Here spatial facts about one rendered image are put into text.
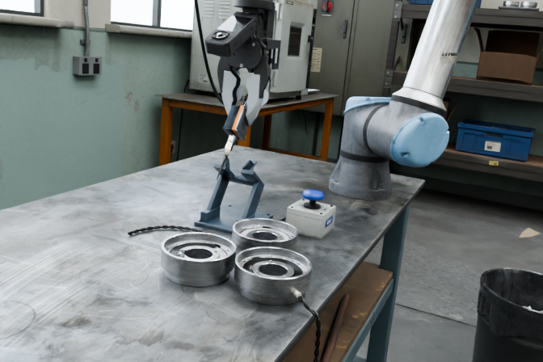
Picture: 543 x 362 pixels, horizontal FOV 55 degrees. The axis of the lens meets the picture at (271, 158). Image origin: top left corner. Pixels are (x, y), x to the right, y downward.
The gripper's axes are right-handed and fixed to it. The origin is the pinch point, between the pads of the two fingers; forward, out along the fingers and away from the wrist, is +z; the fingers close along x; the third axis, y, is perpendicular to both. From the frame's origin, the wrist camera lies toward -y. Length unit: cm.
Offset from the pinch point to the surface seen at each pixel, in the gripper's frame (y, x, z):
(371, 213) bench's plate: 23.2, -20.7, 19.8
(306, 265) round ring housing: -16.9, -20.7, 16.3
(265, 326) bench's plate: -29.2, -20.4, 19.6
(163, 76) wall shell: 181, 145, 13
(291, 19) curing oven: 204, 76, -26
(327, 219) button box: 4.4, -16.8, 16.6
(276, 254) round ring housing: -15.5, -15.6, 16.5
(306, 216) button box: 2.0, -13.7, 16.1
